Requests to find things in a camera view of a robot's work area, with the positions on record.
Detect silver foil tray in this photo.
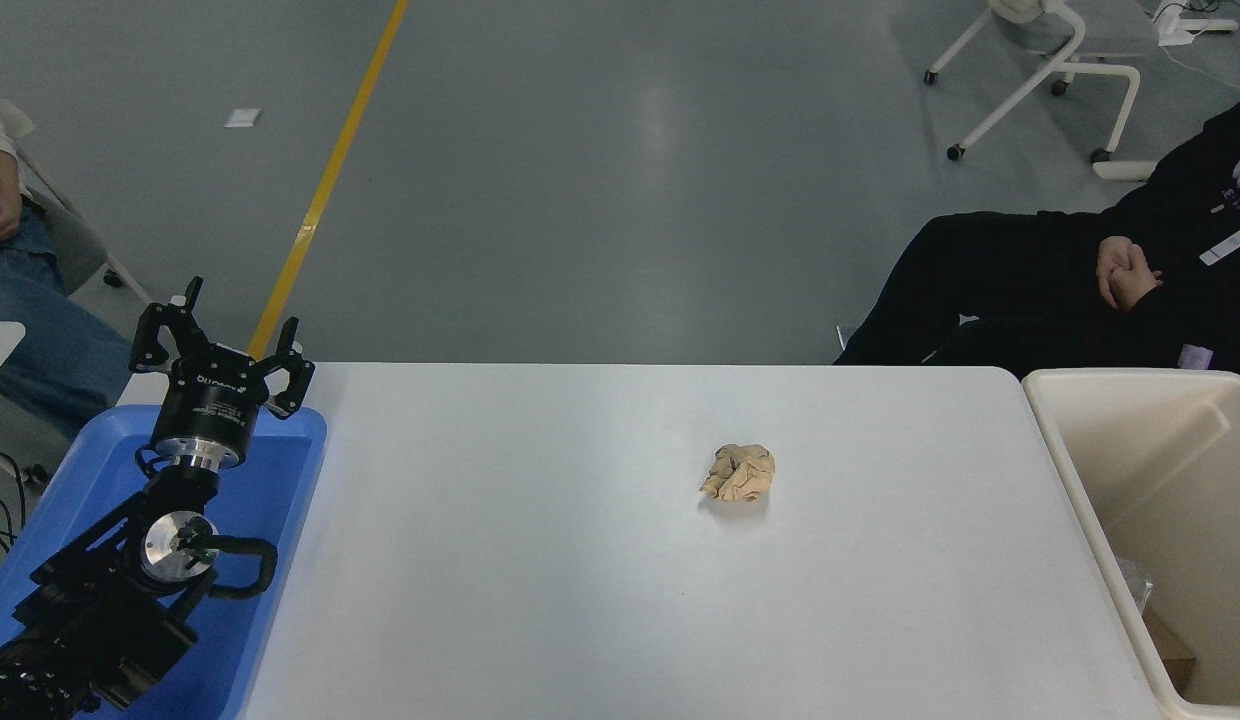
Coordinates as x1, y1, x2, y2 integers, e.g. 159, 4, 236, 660
1115, 557, 1154, 614

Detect large pale plastic bin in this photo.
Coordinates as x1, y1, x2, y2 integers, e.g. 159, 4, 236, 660
1022, 368, 1240, 720

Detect crumpled tan paper ball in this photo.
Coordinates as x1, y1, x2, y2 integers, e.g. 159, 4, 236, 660
699, 443, 777, 503

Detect white wheeled chair base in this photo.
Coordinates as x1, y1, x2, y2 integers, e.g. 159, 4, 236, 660
924, 0, 1163, 182

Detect grey chair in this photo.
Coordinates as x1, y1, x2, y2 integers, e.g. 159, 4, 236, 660
0, 98, 151, 304

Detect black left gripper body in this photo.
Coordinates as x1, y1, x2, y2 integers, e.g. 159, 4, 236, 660
150, 348, 272, 459

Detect blue plastic tray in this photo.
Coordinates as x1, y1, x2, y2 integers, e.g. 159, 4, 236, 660
0, 403, 329, 720

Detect black floor cables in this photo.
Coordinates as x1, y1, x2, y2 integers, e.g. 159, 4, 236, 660
0, 447, 29, 553

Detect person's hand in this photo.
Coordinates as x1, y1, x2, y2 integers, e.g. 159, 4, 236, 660
0, 150, 24, 245
1110, 264, 1164, 312
1096, 235, 1151, 304

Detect white power strip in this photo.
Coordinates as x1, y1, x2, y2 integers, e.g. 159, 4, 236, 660
1156, 12, 1240, 49

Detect seated person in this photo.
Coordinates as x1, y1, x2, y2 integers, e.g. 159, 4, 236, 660
835, 90, 1240, 391
0, 88, 134, 441

